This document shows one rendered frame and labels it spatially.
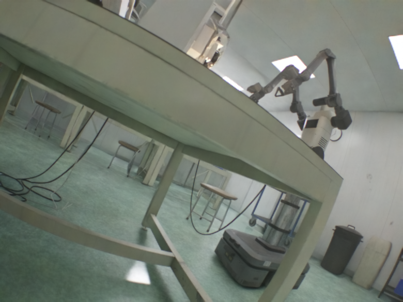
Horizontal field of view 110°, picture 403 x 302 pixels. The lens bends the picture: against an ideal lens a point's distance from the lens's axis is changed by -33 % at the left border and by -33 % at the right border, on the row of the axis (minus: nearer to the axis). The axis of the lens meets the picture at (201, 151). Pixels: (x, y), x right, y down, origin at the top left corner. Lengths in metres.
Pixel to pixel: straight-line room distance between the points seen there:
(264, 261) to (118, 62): 1.33
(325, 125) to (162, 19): 1.50
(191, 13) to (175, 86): 0.27
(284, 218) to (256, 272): 0.48
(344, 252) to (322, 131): 1.94
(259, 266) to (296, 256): 0.84
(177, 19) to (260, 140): 0.32
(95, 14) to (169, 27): 0.22
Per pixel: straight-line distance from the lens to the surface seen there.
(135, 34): 0.29
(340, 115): 1.70
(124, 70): 0.28
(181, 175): 5.06
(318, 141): 1.70
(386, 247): 3.17
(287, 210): 1.64
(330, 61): 1.75
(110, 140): 5.07
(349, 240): 3.15
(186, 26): 0.50
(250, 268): 1.40
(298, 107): 1.94
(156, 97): 0.28
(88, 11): 0.31
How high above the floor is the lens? 0.61
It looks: 4 degrees up
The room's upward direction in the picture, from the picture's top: 25 degrees clockwise
